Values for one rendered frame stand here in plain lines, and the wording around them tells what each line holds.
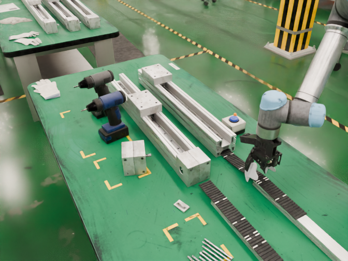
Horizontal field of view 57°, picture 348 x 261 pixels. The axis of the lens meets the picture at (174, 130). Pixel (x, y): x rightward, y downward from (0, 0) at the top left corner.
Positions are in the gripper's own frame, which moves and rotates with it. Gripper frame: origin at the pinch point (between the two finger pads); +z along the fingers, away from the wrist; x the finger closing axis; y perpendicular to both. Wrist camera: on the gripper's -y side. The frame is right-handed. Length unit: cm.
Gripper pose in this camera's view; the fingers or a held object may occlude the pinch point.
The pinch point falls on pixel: (255, 174)
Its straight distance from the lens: 126.9
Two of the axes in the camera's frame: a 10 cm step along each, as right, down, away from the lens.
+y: 4.8, 5.0, -7.2
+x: 8.8, -2.9, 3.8
